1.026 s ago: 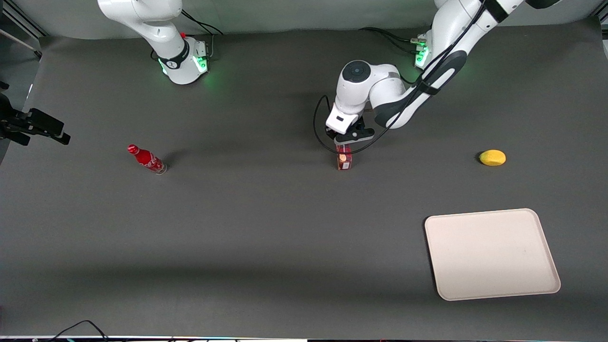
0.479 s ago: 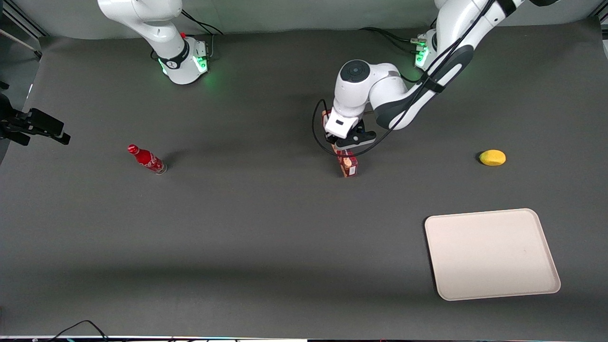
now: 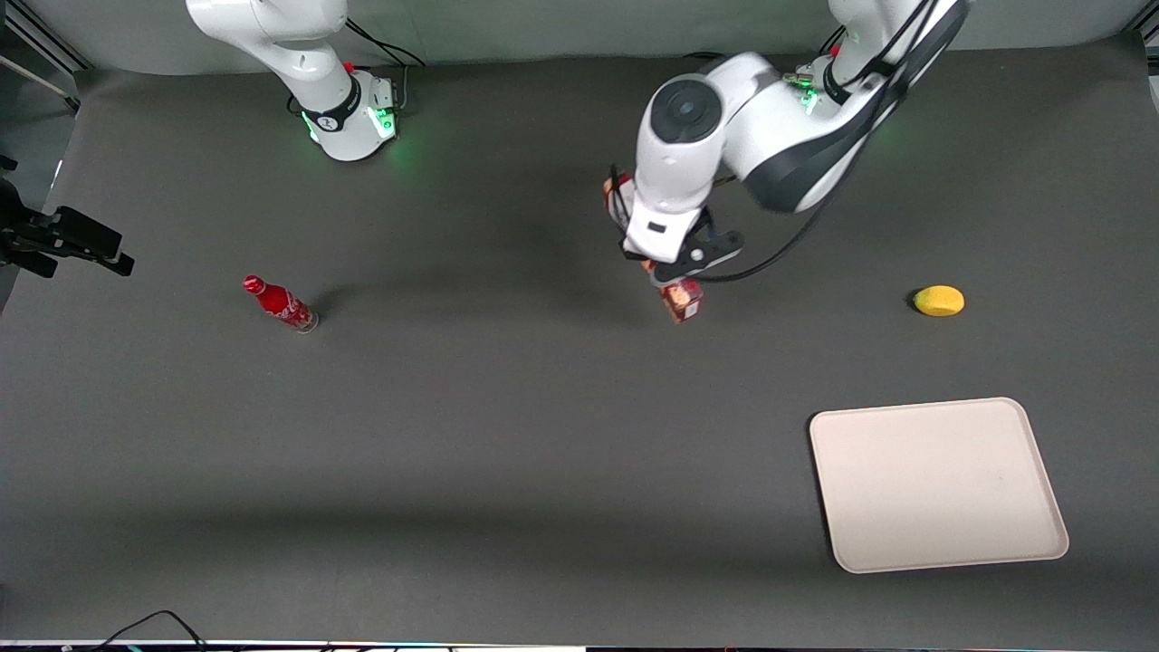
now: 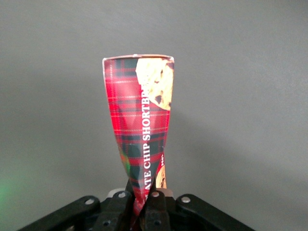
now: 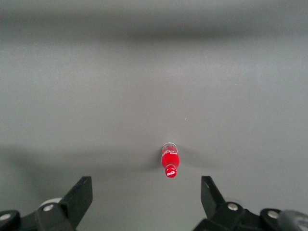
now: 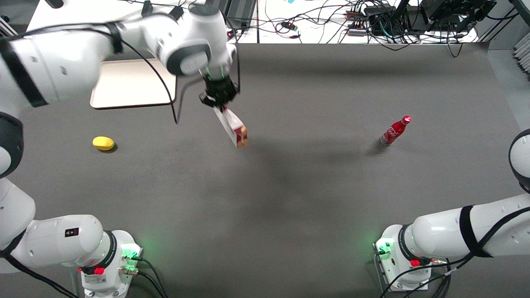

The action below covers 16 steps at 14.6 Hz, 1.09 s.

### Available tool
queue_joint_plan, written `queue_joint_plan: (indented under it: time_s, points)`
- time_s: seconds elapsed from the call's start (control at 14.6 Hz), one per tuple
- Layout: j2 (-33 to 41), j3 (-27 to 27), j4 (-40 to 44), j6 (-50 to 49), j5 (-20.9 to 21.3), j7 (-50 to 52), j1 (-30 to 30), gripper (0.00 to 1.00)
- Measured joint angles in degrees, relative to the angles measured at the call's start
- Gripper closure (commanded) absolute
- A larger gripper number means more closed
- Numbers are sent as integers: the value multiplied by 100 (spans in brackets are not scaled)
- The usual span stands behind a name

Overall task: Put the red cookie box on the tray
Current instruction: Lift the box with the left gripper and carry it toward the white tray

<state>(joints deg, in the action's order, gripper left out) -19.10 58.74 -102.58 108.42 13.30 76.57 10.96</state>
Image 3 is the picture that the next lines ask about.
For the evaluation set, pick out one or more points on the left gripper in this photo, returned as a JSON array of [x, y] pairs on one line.
[[621, 211]]

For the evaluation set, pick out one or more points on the red cookie box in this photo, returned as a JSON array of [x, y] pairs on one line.
[[681, 301]]

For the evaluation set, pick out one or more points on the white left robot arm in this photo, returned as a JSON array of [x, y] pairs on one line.
[[779, 127]]

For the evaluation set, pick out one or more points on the cream plastic tray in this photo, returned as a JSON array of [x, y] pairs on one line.
[[937, 484]]

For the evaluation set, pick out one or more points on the yellow lemon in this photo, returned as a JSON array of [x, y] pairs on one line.
[[939, 301]]

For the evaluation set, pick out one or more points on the red soda bottle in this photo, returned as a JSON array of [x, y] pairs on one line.
[[279, 302]]

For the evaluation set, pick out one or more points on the black camera on clamp mount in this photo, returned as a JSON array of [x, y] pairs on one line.
[[63, 237]]

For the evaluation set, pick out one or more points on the aluminium frame profile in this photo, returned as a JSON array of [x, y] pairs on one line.
[[41, 36]]

